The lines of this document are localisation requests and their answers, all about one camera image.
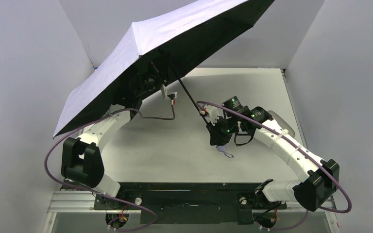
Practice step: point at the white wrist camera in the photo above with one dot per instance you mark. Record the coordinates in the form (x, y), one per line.
(167, 95)
(211, 113)

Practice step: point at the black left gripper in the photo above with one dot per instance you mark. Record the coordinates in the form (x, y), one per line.
(146, 83)

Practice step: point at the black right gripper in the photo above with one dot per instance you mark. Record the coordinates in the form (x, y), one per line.
(217, 129)

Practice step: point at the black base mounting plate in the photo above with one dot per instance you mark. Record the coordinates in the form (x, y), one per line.
(223, 203)

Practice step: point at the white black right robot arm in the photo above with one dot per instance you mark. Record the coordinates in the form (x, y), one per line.
(317, 179)

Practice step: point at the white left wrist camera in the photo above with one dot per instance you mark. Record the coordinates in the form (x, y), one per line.
(167, 95)

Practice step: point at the aluminium front frame rail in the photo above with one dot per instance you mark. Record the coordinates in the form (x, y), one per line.
(83, 202)

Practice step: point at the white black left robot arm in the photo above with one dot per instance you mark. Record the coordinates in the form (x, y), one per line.
(82, 156)

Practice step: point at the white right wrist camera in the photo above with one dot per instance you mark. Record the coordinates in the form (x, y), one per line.
(211, 113)

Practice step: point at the lavender folding umbrella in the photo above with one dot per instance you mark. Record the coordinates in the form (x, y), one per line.
(185, 37)

